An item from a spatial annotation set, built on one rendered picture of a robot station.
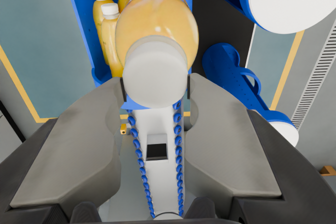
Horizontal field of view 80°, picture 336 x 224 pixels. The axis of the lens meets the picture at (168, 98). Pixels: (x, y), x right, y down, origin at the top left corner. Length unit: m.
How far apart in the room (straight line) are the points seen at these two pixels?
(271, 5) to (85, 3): 0.50
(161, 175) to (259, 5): 1.01
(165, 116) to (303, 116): 2.00
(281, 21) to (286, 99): 1.76
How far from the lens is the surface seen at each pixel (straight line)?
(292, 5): 0.71
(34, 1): 1.89
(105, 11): 0.53
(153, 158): 0.91
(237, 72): 1.24
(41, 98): 2.32
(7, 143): 2.56
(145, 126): 0.98
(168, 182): 1.36
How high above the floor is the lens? 1.63
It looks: 54 degrees down
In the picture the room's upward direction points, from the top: 176 degrees clockwise
